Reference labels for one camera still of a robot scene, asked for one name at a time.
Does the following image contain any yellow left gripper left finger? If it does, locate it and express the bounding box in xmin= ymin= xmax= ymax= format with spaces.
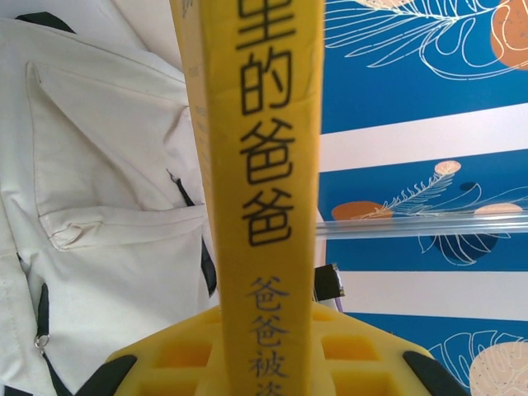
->
xmin=69 ymin=307 xmax=226 ymax=396

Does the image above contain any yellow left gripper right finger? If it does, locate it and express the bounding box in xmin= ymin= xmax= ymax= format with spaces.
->
xmin=307 ymin=303 xmax=471 ymax=396

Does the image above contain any cream canvas backpack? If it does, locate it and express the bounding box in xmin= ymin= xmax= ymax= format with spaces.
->
xmin=0 ymin=12 xmax=219 ymax=396

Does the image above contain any yellow book black spine text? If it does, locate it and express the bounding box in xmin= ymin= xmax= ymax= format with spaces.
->
xmin=168 ymin=0 xmax=325 ymax=396

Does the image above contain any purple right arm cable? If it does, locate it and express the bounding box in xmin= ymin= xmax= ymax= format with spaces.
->
xmin=313 ymin=263 xmax=347 ymax=313

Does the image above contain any aluminium frame post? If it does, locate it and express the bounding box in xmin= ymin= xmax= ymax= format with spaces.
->
xmin=315 ymin=210 xmax=528 ymax=241

